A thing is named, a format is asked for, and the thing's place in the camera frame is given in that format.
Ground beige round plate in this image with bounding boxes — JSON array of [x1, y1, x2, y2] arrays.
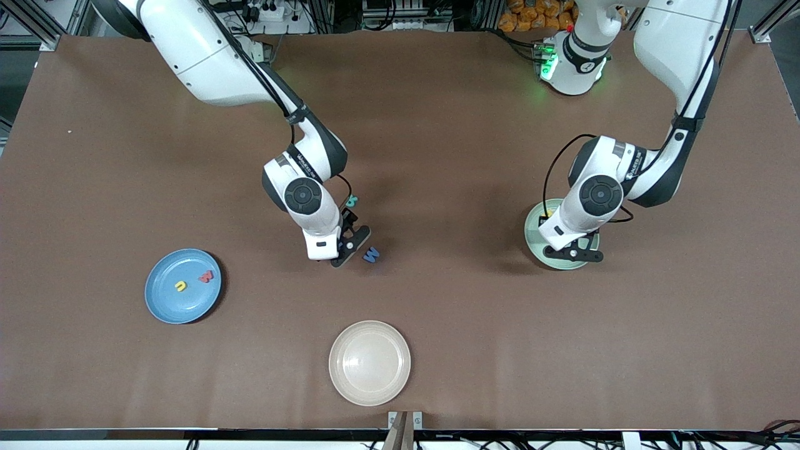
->
[[328, 320, 413, 408]]

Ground aluminium frame profile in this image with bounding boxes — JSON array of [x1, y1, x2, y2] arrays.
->
[[750, 0, 800, 44], [0, 0, 85, 52]]

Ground small metal edge bracket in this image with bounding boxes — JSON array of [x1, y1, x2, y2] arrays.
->
[[387, 411, 424, 432]]

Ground tan upright post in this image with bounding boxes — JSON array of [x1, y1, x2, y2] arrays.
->
[[382, 411, 414, 450]]

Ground bag of oranges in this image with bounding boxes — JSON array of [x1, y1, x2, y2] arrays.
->
[[500, 0, 579, 32]]

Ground long white socket strip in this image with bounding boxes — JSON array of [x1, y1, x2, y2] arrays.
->
[[364, 17, 452, 31]]

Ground blue round plate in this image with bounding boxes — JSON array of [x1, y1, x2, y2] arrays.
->
[[144, 248, 223, 325]]

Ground brown table cover sheet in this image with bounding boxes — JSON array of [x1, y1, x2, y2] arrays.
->
[[0, 30, 800, 432]]

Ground black table edge rail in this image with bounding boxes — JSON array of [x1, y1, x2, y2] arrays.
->
[[0, 428, 800, 442]]

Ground tangled floor cables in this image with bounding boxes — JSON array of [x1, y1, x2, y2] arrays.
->
[[672, 419, 800, 450]]

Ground white power strip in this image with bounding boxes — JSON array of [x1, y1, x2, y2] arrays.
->
[[247, 2, 293, 21]]

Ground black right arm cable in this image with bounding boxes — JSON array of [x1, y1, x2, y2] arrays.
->
[[197, 0, 355, 210]]

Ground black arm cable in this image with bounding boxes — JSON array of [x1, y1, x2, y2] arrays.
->
[[197, 0, 355, 210], [542, 0, 744, 223]]

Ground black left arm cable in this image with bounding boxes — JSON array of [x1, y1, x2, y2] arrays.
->
[[542, 0, 744, 223]]

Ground pale green round plate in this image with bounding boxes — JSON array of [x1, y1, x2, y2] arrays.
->
[[524, 199, 601, 271]]

